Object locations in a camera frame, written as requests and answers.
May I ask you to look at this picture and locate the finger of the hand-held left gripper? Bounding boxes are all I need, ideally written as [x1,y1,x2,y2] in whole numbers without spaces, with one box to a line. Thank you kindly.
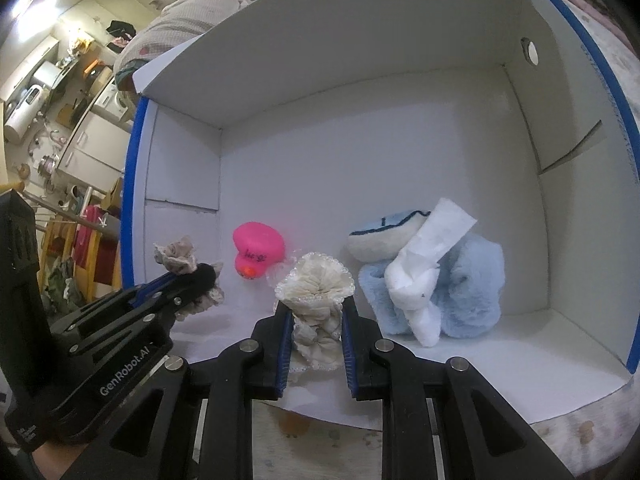
[69,279,212,357]
[49,273,182,334]

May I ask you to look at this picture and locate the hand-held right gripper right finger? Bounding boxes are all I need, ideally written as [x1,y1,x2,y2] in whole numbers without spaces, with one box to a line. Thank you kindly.
[341,299,577,480]

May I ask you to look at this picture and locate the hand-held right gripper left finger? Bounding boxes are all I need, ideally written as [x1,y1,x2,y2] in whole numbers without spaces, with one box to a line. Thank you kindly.
[65,302,296,480]

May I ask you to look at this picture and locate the grey beige ruffled scrunchie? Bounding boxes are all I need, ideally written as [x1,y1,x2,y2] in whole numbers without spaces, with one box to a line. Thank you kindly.
[152,234,227,324]

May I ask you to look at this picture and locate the cream lace scrunchie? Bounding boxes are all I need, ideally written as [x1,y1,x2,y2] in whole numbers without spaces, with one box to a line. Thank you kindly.
[272,251,356,374]

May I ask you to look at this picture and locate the white sock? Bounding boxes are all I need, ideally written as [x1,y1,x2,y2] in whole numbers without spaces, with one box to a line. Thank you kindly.
[383,197,479,349]

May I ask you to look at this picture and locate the pink rubber duck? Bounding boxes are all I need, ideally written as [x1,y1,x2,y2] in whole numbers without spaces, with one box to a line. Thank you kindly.
[232,220,287,281]

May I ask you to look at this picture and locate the light blue plush toy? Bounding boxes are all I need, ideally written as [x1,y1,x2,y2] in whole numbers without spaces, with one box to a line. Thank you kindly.
[347,208,504,342]

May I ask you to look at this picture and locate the blue cardboard shoe box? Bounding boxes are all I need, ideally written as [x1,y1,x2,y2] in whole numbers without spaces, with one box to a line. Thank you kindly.
[117,0,640,432]

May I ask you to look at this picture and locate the person's left forearm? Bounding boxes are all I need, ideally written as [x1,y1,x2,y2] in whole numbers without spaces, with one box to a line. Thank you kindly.
[29,439,87,480]

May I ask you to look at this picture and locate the red cloth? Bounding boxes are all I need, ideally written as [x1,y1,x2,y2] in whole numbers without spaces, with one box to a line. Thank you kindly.
[71,204,122,287]

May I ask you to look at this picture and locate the yellow wooden rack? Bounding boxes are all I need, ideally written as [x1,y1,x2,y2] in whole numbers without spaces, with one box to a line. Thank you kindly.
[36,209,124,307]

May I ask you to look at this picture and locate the cardboard box with flaps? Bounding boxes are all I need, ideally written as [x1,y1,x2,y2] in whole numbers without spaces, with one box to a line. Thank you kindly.
[100,176,127,212]

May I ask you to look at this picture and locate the metal pole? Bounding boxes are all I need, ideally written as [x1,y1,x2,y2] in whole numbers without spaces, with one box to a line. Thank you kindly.
[21,186,122,242]

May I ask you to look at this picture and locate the white kitchen base cabinet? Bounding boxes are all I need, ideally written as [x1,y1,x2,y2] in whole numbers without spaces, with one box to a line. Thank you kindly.
[54,109,134,194]

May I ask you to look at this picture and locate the white washing machine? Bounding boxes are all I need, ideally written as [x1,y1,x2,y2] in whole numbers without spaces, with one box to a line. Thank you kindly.
[90,82,134,124]

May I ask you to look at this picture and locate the teal bed footboard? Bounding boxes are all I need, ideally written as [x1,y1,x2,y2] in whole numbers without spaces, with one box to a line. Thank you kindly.
[115,66,139,97]

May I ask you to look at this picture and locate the white water heater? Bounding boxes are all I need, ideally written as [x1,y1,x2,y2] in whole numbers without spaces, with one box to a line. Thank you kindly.
[3,85,49,144]

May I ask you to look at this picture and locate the brown countertop cardboard box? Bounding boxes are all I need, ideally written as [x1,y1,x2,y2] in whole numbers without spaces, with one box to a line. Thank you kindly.
[84,64,114,97]

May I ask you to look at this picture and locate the dark hanging clothes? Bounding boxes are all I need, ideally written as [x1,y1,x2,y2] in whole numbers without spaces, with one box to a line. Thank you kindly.
[104,19,139,49]

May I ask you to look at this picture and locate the crumpled floral quilt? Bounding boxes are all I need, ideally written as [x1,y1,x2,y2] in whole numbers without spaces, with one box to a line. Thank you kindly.
[114,0,323,88]

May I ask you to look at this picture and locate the white wall cabinet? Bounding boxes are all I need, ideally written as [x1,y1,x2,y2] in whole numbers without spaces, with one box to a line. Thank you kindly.
[0,35,61,104]

